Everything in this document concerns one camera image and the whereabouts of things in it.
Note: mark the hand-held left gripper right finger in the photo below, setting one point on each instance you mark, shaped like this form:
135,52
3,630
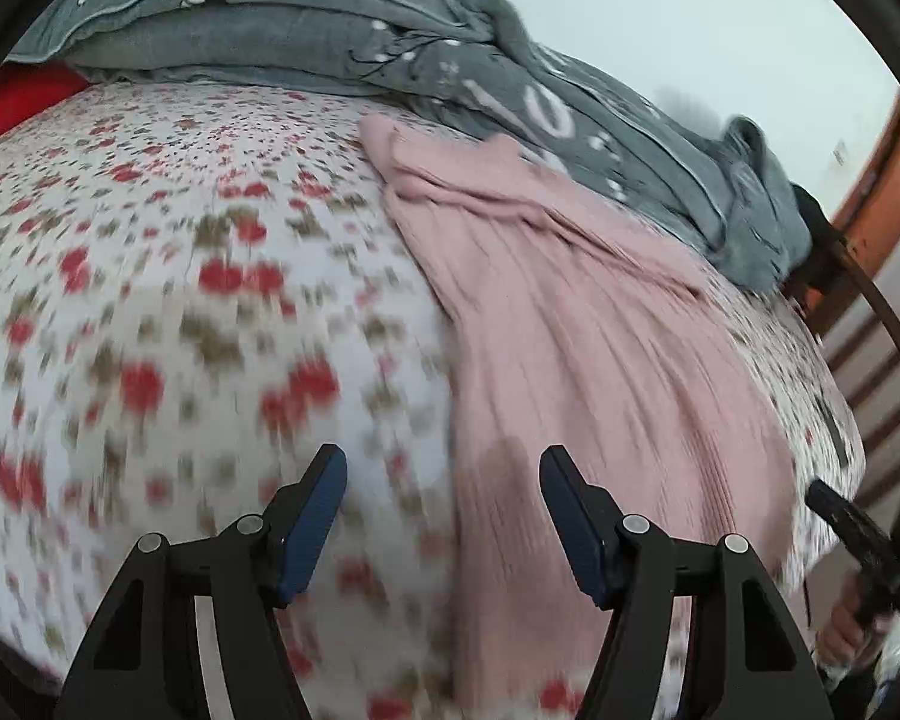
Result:
570,525

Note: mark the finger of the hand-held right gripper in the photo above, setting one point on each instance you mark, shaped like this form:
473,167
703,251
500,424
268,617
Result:
836,510

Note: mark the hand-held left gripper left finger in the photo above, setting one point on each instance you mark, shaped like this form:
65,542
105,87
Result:
315,517

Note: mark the pink knit garment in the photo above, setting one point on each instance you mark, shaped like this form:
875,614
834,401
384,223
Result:
570,330

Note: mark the person's right hand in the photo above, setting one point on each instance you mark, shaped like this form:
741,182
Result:
840,630

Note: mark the floral bed sheet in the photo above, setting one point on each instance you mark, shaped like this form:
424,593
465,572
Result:
157,240

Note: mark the grey printed quilt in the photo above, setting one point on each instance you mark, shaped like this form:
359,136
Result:
570,112

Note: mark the grey printed pillow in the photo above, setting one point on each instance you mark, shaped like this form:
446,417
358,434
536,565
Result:
210,37

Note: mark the red cushion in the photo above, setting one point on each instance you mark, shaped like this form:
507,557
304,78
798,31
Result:
22,101

